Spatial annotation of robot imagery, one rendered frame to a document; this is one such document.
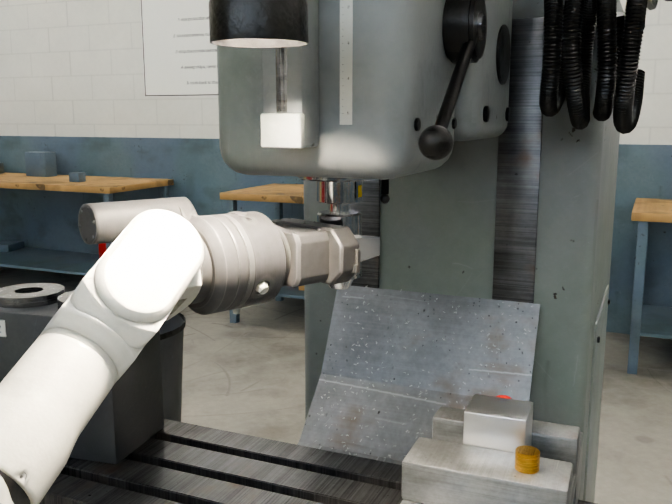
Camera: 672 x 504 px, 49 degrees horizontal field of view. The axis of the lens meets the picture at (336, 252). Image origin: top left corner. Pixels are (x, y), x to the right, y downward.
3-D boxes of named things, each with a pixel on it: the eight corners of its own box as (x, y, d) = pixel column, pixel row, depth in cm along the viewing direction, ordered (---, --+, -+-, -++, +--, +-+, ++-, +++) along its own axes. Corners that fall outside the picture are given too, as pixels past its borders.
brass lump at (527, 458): (537, 476, 66) (538, 457, 66) (512, 471, 67) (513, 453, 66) (540, 465, 68) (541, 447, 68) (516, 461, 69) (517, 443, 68)
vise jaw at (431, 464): (565, 533, 64) (567, 491, 63) (400, 500, 70) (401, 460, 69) (571, 500, 69) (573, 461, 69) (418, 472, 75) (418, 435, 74)
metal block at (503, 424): (523, 479, 71) (526, 420, 70) (461, 468, 73) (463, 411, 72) (530, 456, 76) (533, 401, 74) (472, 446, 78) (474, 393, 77)
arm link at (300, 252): (362, 209, 70) (263, 220, 62) (360, 308, 72) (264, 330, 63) (278, 199, 79) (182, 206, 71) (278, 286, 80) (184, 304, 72)
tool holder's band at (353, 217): (369, 220, 78) (369, 210, 78) (349, 225, 74) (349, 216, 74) (330, 217, 80) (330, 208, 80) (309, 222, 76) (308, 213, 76)
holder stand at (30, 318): (116, 466, 91) (107, 310, 88) (-29, 444, 97) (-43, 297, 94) (165, 427, 103) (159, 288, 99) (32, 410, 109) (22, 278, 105)
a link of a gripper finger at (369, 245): (374, 260, 78) (332, 267, 74) (375, 230, 77) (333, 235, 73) (386, 262, 77) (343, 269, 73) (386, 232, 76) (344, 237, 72)
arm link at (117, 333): (220, 239, 61) (139, 359, 51) (175, 288, 67) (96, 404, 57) (155, 191, 59) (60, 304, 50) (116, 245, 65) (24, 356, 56)
